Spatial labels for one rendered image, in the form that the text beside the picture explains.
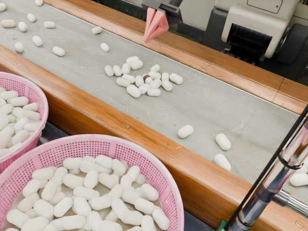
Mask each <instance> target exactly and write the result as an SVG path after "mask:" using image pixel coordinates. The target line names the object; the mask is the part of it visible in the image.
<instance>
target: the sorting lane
mask: <svg viewBox="0 0 308 231"><path fill-rule="evenodd" d="M0 3H4V4H5V5H6V9H5V10H4V11H2V12H0V44H1V45H3V46H5V47H6V48H8V49H10V50H12V51H13V52H15V53H17V54H19V55H20V56H22V57H24V58H26V59H28V60H29V61H31V62H33V63H35V64H37V65H38V66H40V67H42V68H44V69H46V70H48V71H49V72H51V73H53V74H55V75H57V76H58V77H60V78H62V79H64V80H65V81H67V82H69V83H71V84H73V85H74V86H76V87H78V88H80V89H81V90H83V91H85V92H87V93H89V94H90V95H92V96H94V97H96V98H98V99H100V100H102V101H103V102H105V103H107V104H109V105H110V106H112V107H114V108H116V109H118V110H119V111H121V112H123V113H125V114H126V115H128V116H130V117H132V118H134V119H135V120H137V121H139V122H141V123H143V124H145V125H146V126H148V127H150V128H152V129H154V130H155V131H157V132H159V133H161V134H162V135H164V136H166V137H168V138H170V139H171V140H173V141H175V142H177V143H179V144H180V145H182V146H184V147H186V148H187V149H189V150H191V151H193V152H195V153H197V154H199V155H200V156H202V157H204V158H206V159H207V160H209V161H211V162H213V163H215V161H214V158H215V156H216V155H217V154H222V155H224V156H225V157H226V159H227V160H228V162H229V163H230V165H231V169H230V171H229V172H231V173H232V174H234V175H236V176H238V177H240V178H241V179H243V180H245V181H247V182H249V183H251V184H252V185H253V184H254V183H255V181H256V180H257V178H258V177H259V175H260V174H261V172H262V171H263V169H264V168H265V166H266V165H267V164H268V162H269V161H270V159H271V158H272V156H273V155H274V153H275V152H276V150H277V149H278V147H279V146H280V144H281V143H282V141H283V140H284V138H285V137H286V135H287V134H288V132H289V131H290V129H291V128H292V127H293V125H294V124H295V122H296V121H297V119H298V118H299V116H300V115H298V114H296V113H293V112H291V111H289V110H286V109H284V108H282V107H279V106H277V105H275V104H273V103H271V102H268V101H266V100H264V99H261V98H259V97H257V96H255V95H252V94H250V93H248V92H245V91H243V90H241V89H238V88H236V87H234V86H232V85H229V84H227V83H225V82H223V81H220V80H218V79H216V78H214V77H211V76H209V75H207V74H204V73H202V72H200V71H197V70H195V69H193V68H191V67H188V66H186V65H184V64H182V63H180V62H177V61H175V60H173V59H170V58H168V57H166V56H163V55H161V54H159V53H156V52H154V51H152V50H150V49H147V48H145V47H143V46H140V45H138V44H136V43H134V42H132V41H129V40H127V39H125V38H122V37H120V36H118V35H116V34H113V33H111V32H109V31H106V30H104V29H102V32H100V33H98V34H93V32H92V29H93V28H95V27H97V26H95V25H93V24H91V23H88V22H86V21H84V20H81V19H79V18H77V17H75V16H72V15H70V14H68V13H65V12H63V11H61V10H58V9H56V8H54V7H51V6H50V5H47V4H45V3H42V5H41V6H38V5H36V0H0ZM28 14H33V15H34V16H35V18H36V20H35V21H34V22H31V21H30V20H29V19H28V17H27V15H28ZM3 20H13V21H14V22H15V23H16V25H15V26H14V27H3V26H2V25H1V22H2V21H3ZM19 22H24V23H25V24H26V26H27V31H25V32H23V31H21V30H20V28H19V26H18V24H19ZM45 22H54V23H55V27H54V28H46V27H45V26H44V23H45ZM33 36H38V37H39V38H40V39H41V40H42V45H41V46H36V45H35V43H34V42H33V40H32V38H33ZM17 42H20V43H22V45H23V51H22V52H17V51H16V50H15V43H17ZM102 43H105V44H107V45H108V46H109V48H110V49H109V51H107V52H105V51H104V50H103V49H101V44H102ZM56 46H57V47H60V48H62V49H63V50H64V51H65V54H64V55H63V56H59V55H57V54H55V53H54V52H53V48H54V47H56ZM133 56H137V57H138V58H139V60H140V61H141V62H142V63H143V66H142V67H141V68H139V69H136V70H133V69H130V72H129V74H128V75H130V76H133V77H135V78H136V76H142V77H143V75H144V74H148V73H149V72H151V68H152V67H153V66H154V65H159V66H160V70H159V71H157V73H159V74H160V75H161V78H160V80H161V82H162V74H163V73H164V72H166V73H168V74H169V80H168V81H169V82H170V83H171V84H172V90H171V91H166V90H165V89H164V88H163V86H162V85H160V86H159V87H158V88H157V89H159V90H160V91H161V95H160V96H149V95H148V92H146V93H145V94H141V95H140V96H139V97H137V98H135V97H133V96H132V95H130V94H129V93H128V92H127V87H124V86H120V85H118V84H117V83H116V80H117V78H119V77H122V76H123V75H124V74H123V73H122V74H121V75H120V76H116V75H115V74H113V75H112V76H108V75H107V74H106V72H105V67H106V66H111V67H112V68H113V67H114V66H119V67H120V69H122V67H123V65H124V64H125V63H127V58H129V57H133ZM172 73H175V74H177V75H179V76H181V77H182V78H183V82H182V83H181V84H176V83H175V82H173V81H171V80H170V75H171V74H172ZM186 125H191V126H192V127H193V133H192V134H191V135H188V136H187V137H185V138H181V137H179V136H178V131H179V129H181V128H183V127H184V126H186ZM218 134H224V135H225V136H226V138H227V139H228V140H229V141H230V143H231V147H230V148H229V149H228V150H223V149H222V148H221V147H220V145H219V144H218V143H217V142H216V139H215V138H216V136H217V135H218ZM215 164H216V163H215ZM282 189H284V190H286V191H287V192H289V193H290V194H291V196H293V197H295V198H297V199H298V200H300V201H302V202H304V203H306V204H307V205H308V184H307V185H301V186H294V185H292V184H291V182H290V180H289V181H288V182H287V183H286V185H285V186H284V187H283V188H282Z"/></svg>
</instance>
